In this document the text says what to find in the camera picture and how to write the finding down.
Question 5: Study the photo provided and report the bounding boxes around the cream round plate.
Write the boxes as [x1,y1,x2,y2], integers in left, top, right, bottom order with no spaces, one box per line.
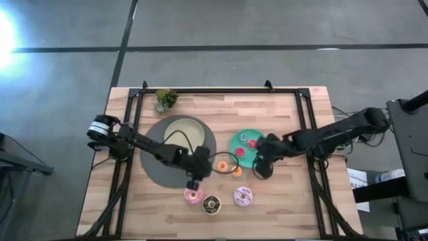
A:
[163,117,206,155]

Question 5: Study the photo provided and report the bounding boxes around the white bottle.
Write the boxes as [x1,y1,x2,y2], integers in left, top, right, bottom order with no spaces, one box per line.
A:
[374,169,406,184]

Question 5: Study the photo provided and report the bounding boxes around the grey round placemat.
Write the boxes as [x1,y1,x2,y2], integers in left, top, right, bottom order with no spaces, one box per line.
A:
[139,114,217,189]

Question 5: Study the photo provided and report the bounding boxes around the large pink iced donut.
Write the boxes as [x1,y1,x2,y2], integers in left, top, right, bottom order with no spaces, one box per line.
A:
[183,187,204,206]

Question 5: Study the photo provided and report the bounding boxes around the dark grey cart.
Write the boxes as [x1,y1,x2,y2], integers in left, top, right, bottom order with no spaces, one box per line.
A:
[387,90,428,202]

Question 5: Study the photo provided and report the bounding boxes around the large purple iced donut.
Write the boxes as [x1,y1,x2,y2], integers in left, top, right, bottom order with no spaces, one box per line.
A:
[233,186,254,208]

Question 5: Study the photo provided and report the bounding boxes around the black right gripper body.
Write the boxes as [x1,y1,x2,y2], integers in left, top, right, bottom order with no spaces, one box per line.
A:
[255,133,292,162]

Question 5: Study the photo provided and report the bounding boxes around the dark grey side table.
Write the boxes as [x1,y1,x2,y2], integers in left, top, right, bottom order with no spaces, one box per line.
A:
[0,133,54,241]

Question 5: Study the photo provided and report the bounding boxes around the large chocolate iced donut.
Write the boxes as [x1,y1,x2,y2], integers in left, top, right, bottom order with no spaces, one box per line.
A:
[201,194,222,216]

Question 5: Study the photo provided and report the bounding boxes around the black metal table frame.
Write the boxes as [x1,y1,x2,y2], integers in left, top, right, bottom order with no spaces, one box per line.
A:
[78,79,364,240]

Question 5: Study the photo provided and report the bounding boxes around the white paper sheets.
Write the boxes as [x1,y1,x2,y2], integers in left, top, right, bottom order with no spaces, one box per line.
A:
[346,167,370,213]

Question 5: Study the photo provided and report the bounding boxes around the teal round plate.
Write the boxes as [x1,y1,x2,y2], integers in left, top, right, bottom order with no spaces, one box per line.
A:
[229,129,267,169]

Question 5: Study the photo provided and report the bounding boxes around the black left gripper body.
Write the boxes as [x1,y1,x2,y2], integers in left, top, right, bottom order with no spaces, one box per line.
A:
[182,145,213,183]

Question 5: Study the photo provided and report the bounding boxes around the small green potted plant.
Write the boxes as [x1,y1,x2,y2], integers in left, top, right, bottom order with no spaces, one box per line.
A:
[152,88,181,115]

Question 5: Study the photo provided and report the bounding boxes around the black diagonal frame strut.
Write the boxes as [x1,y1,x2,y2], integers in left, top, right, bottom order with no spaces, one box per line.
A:
[310,180,360,238]

